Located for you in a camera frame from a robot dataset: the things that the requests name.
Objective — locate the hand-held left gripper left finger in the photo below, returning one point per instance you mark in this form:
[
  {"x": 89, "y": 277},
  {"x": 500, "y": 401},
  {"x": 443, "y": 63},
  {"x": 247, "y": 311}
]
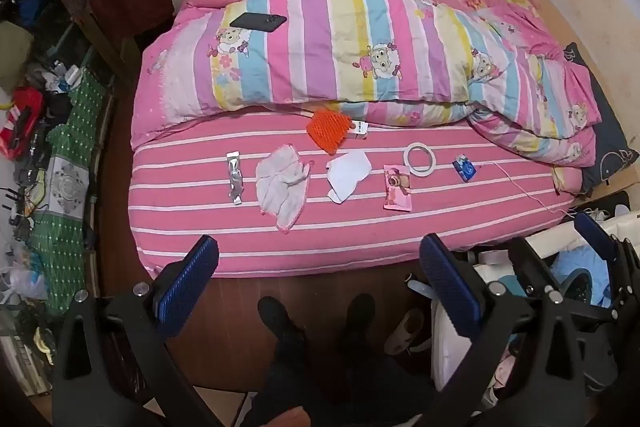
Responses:
[{"x": 192, "y": 279}]

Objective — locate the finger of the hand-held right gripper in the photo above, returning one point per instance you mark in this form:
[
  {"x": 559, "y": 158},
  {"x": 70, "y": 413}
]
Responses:
[
  {"x": 595, "y": 232},
  {"x": 527, "y": 264}
]

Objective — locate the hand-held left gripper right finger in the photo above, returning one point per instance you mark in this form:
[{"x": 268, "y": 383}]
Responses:
[{"x": 447, "y": 282}]

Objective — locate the pink bear snack packet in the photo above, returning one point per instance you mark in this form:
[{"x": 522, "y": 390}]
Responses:
[{"x": 397, "y": 187}]

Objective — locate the white rag with pink edge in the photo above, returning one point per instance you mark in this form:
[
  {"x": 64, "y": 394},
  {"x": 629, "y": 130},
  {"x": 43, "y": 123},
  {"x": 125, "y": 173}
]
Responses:
[{"x": 280, "y": 184}]

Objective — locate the white paper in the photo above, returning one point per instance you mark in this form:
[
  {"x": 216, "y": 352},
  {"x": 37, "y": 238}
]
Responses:
[{"x": 347, "y": 172}]

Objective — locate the small white medicine box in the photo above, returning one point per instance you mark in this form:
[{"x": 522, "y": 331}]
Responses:
[{"x": 359, "y": 130}]

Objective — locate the orange foam net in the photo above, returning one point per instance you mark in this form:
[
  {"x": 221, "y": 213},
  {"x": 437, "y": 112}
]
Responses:
[{"x": 327, "y": 129}]

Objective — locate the light blue cloth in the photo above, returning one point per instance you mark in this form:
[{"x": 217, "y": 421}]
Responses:
[{"x": 575, "y": 264}]

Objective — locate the grey slipper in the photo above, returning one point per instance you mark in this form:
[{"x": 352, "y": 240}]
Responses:
[{"x": 405, "y": 332}]

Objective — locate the person's left black shoe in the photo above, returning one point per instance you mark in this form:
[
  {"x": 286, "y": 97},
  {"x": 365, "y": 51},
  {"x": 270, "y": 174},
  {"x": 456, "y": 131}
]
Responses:
[{"x": 277, "y": 314}]

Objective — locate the person's black shoe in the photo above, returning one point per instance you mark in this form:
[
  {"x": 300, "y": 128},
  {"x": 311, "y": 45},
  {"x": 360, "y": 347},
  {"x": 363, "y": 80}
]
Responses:
[
  {"x": 277, "y": 314},
  {"x": 360, "y": 313}
]

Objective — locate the person's right black shoe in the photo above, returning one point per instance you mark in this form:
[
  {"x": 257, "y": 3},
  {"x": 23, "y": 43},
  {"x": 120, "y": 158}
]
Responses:
[{"x": 360, "y": 313}]

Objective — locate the dark blue pillow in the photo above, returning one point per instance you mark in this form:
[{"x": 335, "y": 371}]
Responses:
[{"x": 612, "y": 132}]

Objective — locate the pale pink clothing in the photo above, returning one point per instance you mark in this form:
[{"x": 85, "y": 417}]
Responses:
[{"x": 505, "y": 372}]

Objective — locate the pink striped bed sheet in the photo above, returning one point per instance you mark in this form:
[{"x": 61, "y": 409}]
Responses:
[{"x": 350, "y": 232}]

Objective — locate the small blue packet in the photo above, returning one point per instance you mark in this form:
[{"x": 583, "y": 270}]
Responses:
[{"x": 464, "y": 168}]

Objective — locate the person's legs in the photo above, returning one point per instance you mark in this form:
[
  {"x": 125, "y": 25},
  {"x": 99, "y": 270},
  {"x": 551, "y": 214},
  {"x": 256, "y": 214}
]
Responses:
[{"x": 340, "y": 382}]

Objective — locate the white plastic bag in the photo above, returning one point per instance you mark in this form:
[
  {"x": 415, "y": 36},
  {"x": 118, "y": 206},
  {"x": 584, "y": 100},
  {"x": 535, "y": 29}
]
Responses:
[{"x": 21, "y": 279}]

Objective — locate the green patterned cloth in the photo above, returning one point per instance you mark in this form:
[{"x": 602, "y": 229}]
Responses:
[{"x": 75, "y": 117}]

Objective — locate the red toy car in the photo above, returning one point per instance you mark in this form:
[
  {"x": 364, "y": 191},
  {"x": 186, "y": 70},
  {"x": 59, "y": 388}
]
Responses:
[{"x": 22, "y": 117}]

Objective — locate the black smartphone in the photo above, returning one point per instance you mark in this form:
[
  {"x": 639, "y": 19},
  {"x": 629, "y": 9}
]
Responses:
[{"x": 257, "y": 22}]

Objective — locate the pink striped printed quilt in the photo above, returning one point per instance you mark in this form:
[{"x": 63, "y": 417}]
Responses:
[{"x": 350, "y": 32}]

